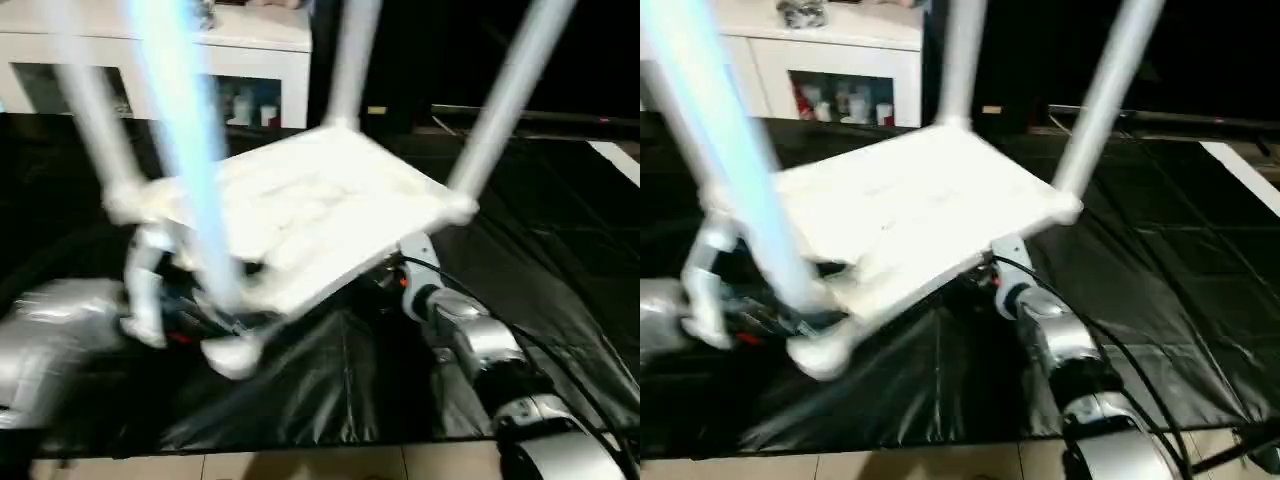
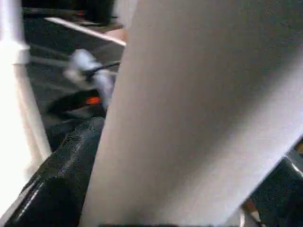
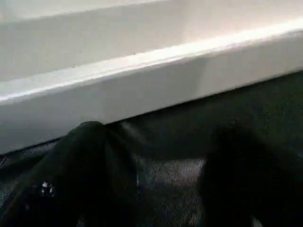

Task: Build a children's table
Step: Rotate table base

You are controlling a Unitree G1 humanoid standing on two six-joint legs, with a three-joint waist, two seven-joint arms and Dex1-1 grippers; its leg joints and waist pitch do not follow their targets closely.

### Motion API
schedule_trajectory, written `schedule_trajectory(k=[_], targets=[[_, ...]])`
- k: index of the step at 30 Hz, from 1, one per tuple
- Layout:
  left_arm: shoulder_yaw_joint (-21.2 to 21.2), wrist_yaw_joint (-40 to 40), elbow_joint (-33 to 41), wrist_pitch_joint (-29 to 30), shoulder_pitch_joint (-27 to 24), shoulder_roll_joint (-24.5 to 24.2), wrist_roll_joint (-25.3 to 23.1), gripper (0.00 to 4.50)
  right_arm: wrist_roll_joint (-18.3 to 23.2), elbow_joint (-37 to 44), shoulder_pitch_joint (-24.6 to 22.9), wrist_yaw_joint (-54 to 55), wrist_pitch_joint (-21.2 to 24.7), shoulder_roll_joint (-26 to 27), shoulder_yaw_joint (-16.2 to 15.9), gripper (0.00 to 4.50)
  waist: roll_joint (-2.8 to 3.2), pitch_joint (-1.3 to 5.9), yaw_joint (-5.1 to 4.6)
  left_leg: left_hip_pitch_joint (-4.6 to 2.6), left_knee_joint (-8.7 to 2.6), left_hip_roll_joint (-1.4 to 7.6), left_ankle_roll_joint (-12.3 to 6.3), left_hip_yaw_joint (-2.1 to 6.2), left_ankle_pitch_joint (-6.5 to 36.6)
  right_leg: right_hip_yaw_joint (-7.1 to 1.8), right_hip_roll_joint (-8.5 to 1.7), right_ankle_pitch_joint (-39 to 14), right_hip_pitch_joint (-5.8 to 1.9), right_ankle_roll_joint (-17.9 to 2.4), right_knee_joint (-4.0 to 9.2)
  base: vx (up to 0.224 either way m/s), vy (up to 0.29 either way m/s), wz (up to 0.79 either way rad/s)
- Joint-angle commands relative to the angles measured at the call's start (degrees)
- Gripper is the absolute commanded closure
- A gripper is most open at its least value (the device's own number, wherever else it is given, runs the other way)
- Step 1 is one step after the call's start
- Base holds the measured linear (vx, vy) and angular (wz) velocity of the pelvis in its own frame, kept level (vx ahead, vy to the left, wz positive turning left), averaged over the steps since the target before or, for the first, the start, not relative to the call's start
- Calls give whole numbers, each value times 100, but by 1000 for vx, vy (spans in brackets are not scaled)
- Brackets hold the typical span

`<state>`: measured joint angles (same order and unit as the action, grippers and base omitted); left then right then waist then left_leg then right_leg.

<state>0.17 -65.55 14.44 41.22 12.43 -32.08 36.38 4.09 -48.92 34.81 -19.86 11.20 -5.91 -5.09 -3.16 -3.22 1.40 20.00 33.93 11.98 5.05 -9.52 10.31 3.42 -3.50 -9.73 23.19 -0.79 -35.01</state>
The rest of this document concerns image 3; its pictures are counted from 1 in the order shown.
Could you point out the black work mat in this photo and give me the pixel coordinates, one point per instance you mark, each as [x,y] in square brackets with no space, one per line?
[189,142]

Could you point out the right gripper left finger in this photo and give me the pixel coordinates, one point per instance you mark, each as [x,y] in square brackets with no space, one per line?
[61,184]

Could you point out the white plastic table top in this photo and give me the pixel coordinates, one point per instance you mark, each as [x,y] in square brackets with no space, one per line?
[142,61]

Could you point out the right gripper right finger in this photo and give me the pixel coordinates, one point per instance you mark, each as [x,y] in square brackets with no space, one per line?
[251,184]

